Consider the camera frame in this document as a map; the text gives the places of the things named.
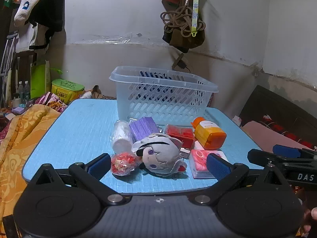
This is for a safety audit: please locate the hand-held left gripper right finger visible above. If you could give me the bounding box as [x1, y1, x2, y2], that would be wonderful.
[189, 153, 289, 205]

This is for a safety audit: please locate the purple pack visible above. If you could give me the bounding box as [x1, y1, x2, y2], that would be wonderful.
[129, 116, 160, 142]

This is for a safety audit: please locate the pink cloth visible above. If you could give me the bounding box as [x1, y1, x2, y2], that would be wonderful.
[241, 121, 317, 152]

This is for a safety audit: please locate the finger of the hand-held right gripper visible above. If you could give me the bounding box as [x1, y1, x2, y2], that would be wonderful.
[247, 148, 317, 173]
[272, 144, 317, 159]

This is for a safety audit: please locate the white and black hoodie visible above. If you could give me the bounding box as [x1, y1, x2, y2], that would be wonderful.
[13, 0, 65, 50]

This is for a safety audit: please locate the person's right hand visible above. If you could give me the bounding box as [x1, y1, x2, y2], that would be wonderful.
[303, 206, 317, 234]

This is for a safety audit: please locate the dark wooden frame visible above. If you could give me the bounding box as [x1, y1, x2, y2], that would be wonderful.
[16, 51, 37, 87]

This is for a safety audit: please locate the red plastic box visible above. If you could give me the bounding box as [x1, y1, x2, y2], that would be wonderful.
[165, 124, 195, 149]

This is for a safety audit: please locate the red plaid cloth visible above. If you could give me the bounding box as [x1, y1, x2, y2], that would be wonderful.
[259, 114, 317, 149]

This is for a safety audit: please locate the red foil candy ball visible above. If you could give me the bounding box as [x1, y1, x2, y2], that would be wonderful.
[111, 153, 138, 176]

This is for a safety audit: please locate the green shopping bag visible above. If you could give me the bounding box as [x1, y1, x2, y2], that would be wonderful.
[30, 60, 62, 100]

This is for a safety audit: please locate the grey plush toy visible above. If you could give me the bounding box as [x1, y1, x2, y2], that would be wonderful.
[131, 133, 186, 175]

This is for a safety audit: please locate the brown hanging bag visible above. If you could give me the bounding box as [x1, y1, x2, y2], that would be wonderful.
[162, 0, 206, 52]

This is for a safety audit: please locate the metal crutch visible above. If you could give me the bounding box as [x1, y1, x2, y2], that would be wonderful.
[0, 31, 19, 105]

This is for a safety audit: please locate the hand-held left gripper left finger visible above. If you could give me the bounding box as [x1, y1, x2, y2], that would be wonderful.
[31, 153, 125, 206]

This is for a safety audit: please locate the orange bottle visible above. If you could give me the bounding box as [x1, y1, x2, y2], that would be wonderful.
[191, 117, 227, 150]

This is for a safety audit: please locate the white roll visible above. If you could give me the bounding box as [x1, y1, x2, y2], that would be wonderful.
[111, 120, 133, 153]

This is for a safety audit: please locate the yellow-green lanyard strap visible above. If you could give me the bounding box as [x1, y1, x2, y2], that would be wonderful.
[191, 0, 201, 37]

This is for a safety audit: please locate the wooden block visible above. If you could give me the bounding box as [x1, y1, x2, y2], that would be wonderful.
[172, 54, 184, 70]

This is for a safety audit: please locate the brown patterned cloth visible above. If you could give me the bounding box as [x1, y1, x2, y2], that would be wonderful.
[84, 85, 117, 100]

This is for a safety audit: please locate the dark wooden headboard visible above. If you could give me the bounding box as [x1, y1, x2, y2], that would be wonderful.
[239, 85, 317, 144]

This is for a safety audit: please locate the coiled brown rope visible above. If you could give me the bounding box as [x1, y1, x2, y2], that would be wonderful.
[160, 5, 206, 37]

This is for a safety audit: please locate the clear plastic basket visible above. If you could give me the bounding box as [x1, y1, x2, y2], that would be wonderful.
[109, 66, 219, 127]

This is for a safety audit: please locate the pink tissue pack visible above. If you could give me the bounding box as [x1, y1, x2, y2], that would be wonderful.
[190, 149, 228, 179]

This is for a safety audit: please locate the clear plastic strip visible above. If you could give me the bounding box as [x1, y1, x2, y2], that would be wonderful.
[99, 33, 132, 44]

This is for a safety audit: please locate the orange blanket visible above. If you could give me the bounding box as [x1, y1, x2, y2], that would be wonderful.
[0, 104, 61, 238]

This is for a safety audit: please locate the floral blanket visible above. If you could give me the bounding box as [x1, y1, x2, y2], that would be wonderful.
[0, 92, 68, 134]

